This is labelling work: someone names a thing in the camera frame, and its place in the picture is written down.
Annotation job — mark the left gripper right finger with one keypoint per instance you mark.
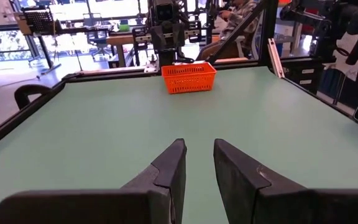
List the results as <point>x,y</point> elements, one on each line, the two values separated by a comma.
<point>275,205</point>

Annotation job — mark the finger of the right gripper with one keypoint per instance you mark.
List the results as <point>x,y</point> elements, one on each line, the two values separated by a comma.
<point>158,36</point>
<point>178,35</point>

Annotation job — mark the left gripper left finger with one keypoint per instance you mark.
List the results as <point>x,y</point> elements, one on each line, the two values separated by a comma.
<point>104,207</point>

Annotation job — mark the orange mesh basket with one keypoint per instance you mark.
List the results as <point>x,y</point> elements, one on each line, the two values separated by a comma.
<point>189,77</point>

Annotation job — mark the black background robot arm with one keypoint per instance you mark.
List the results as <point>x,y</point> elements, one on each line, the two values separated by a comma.
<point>331,28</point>

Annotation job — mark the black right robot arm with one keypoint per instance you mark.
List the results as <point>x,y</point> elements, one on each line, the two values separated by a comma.
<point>169,57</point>

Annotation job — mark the small green object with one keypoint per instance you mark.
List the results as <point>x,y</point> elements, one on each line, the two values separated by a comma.
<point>124,27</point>

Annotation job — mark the wooden background table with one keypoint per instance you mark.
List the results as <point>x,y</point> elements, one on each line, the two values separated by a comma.
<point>120,42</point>

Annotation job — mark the person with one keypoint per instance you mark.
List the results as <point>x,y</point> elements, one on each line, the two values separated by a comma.
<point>235,25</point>

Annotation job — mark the silver aluminium bar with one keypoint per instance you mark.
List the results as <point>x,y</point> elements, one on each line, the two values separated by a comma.
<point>275,57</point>

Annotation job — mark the black drawer cabinet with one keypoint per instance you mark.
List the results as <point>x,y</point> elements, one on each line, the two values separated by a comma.
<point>303,74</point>

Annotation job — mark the black perforated panel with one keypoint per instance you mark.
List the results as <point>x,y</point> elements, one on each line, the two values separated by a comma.
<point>39,20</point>

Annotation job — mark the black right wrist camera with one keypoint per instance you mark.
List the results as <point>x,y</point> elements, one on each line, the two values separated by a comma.
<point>165,12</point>

